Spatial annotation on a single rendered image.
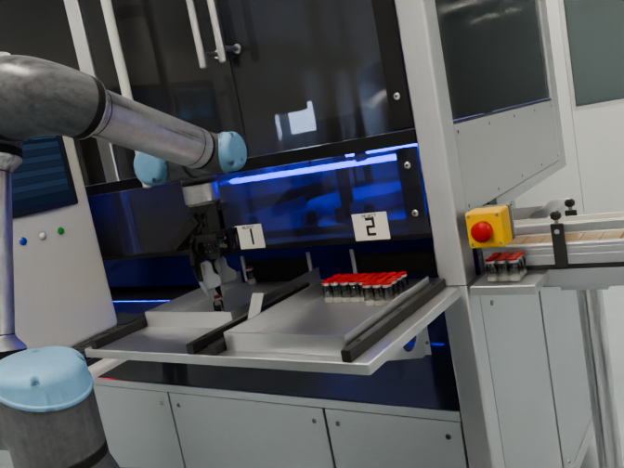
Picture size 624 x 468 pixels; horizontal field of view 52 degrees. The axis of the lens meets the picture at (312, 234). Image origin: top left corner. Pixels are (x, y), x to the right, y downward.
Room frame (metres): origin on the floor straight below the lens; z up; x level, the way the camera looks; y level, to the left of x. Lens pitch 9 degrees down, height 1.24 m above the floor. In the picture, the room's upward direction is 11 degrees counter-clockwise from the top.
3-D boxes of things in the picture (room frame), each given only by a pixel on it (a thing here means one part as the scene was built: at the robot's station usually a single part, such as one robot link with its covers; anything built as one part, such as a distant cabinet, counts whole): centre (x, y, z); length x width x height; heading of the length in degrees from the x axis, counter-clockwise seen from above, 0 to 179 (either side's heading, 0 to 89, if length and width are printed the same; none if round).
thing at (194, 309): (1.49, 0.20, 0.90); 0.34 x 0.26 x 0.04; 145
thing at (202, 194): (1.38, 0.22, 1.15); 0.08 x 0.08 x 0.05
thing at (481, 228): (1.21, -0.32, 0.99); 0.04 x 0.04 x 0.04; 55
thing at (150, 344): (1.33, 0.10, 0.87); 0.70 x 0.48 x 0.02; 55
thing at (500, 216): (1.25, -0.35, 0.99); 0.08 x 0.07 x 0.07; 145
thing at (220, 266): (1.39, 0.20, 0.97); 0.06 x 0.03 x 0.09; 55
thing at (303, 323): (1.20, -0.01, 0.90); 0.34 x 0.26 x 0.04; 145
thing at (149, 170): (1.28, 0.25, 1.23); 0.11 x 0.11 x 0.08; 61
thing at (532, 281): (1.27, -0.39, 0.87); 0.14 x 0.13 x 0.02; 145
